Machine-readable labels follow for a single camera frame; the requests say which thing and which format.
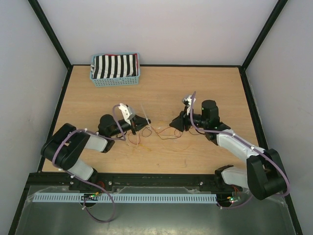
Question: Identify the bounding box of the black white striped cloth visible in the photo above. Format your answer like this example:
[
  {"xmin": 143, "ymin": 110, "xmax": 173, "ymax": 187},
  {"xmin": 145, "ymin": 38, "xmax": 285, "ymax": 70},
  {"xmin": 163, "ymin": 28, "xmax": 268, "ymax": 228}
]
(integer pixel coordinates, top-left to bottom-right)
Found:
[{"xmin": 90, "ymin": 53, "xmax": 139, "ymax": 79}]

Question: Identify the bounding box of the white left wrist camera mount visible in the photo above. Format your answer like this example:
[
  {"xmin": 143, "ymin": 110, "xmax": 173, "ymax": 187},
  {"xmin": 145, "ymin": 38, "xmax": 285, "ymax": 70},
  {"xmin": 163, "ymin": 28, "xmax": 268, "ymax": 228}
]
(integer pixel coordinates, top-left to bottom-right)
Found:
[{"xmin": 118, "ymin": 103, "xmax": 136, "ymax": 125}]

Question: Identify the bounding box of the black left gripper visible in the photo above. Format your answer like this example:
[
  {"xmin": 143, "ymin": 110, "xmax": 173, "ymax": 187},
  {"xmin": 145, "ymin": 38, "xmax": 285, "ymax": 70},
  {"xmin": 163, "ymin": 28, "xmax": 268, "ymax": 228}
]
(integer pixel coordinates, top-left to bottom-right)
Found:
[{"xmin": 110, "ymin": 115, "xmax": 151, "ymax": 137}]

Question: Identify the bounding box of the orange wire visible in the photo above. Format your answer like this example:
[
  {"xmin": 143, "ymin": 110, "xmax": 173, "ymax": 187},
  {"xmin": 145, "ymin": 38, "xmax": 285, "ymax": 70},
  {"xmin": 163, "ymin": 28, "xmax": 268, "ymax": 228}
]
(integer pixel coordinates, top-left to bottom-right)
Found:
[{"xmin": 132, "ymin": 127, "xmax": 196, "ymax": 152}]

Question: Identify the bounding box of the clear zip tie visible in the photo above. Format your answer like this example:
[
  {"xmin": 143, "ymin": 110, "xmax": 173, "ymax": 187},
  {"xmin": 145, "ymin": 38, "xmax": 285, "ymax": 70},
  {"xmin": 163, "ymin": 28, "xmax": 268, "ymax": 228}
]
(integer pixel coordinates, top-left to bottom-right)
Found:
[{"xmin": 140, "ymin": 103, "xmax": 152, "ymax": 131}]

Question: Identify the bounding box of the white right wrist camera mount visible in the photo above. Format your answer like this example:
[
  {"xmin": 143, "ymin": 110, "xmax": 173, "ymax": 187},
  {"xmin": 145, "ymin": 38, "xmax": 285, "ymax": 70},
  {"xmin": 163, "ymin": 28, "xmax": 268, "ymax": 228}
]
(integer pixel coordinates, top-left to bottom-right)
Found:
[{"xmin": 182, "ymin": 95, "xmax": 196, "ymax": 116}]

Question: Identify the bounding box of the light blue plastic basket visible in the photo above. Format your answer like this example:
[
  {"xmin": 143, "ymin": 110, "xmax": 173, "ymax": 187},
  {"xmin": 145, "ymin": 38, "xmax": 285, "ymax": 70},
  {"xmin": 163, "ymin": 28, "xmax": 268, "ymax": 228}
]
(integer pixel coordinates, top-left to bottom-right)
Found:
[{"xmin": 89, "ymin": 52, "xmax": 140, "ymax": 87}]

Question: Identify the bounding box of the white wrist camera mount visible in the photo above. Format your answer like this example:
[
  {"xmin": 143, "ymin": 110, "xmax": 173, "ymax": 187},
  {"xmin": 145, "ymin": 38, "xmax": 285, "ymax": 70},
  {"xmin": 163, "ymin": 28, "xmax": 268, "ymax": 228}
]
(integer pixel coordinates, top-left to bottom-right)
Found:
[
  {"xmin": 118, "ymin": 103, "xmax": 136, "ymax": 125},
  {"xmin": 182, "ymin": 95, "xmax": 196, "ymax": 116}
]

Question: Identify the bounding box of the light blue slotted cable duct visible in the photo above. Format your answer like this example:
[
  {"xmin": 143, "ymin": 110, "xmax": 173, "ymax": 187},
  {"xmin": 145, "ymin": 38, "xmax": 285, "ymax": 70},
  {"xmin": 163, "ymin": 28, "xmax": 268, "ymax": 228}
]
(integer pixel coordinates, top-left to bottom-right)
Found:
[{"xmin": 32, "ymin": 193, "xmax": 217, "ymax": 204}]

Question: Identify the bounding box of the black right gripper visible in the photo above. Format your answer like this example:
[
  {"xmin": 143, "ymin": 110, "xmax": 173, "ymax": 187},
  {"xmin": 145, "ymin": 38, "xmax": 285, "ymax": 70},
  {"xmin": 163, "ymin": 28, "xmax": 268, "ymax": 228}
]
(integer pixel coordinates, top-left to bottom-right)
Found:
[{"xmin": 169, "ymin": 105, "xmax": 208, "ymax": 133}]

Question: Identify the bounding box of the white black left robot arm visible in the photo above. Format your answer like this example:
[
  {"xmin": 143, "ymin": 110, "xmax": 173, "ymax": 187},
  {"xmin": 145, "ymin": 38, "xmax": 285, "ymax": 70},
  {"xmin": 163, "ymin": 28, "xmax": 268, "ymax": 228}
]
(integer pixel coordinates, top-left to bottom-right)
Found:
[{"xmin": 41, "ymin": 114, "xmax": 151, "ymax": 190}]

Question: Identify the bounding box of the yellow wire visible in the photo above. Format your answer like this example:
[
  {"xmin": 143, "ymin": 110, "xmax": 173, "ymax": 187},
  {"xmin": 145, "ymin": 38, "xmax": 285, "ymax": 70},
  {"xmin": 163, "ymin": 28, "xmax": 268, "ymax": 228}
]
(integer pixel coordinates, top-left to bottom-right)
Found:
[{"xmin": 132, "ymin": 121, "xmax": 172, "ymax": 152}]

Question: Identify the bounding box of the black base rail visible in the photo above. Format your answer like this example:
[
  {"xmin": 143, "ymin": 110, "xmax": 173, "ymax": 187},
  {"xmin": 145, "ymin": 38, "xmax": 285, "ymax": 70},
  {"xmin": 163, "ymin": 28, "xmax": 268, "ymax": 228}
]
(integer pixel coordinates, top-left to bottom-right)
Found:
[{"xmin": 26, "ymin": 172, "xmax": 243, "ymax": 194}]

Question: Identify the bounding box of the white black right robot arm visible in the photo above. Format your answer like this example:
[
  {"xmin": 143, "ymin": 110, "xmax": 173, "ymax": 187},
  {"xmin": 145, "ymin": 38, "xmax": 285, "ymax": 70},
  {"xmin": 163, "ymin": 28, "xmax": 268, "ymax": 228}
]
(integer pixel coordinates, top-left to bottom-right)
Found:
[{"xmin": 169, "ymin": 95, "xmax": 290, "ymax": 200}]

